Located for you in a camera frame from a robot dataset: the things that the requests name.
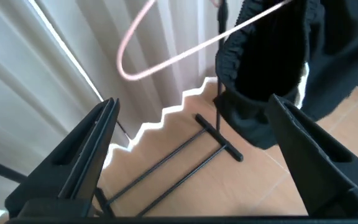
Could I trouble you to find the black shorts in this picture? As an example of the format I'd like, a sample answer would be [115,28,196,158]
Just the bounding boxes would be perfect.
[213,0,358,150]

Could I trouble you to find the pink clothes hanger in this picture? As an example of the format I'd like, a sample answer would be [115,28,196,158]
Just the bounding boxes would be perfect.
[116,0,291,82]

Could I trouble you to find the black clothes rack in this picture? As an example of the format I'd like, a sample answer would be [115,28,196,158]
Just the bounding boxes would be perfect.
[0,0,244,218]

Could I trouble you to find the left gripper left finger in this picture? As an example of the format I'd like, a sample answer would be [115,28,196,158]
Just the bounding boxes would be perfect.
[4,98,121,218]

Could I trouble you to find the beige curtain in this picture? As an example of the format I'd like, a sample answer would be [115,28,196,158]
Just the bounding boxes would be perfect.
[0,0,245,215]

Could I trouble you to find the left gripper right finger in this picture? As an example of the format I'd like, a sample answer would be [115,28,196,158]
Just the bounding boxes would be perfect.
[265,94,358,217]

